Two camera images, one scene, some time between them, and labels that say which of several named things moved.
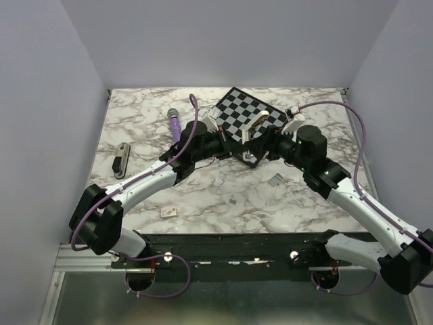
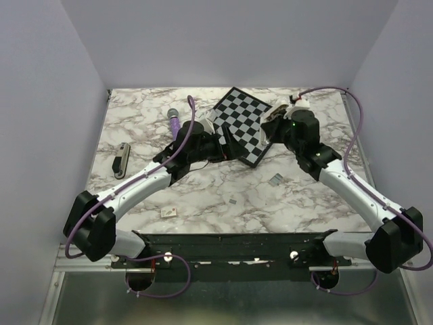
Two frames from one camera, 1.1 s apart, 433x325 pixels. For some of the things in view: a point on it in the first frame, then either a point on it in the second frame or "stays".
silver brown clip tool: [246, 134] → [263, 138]
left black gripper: [228, 149] stays
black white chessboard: [235, 110] stays
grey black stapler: [120, 160] stays
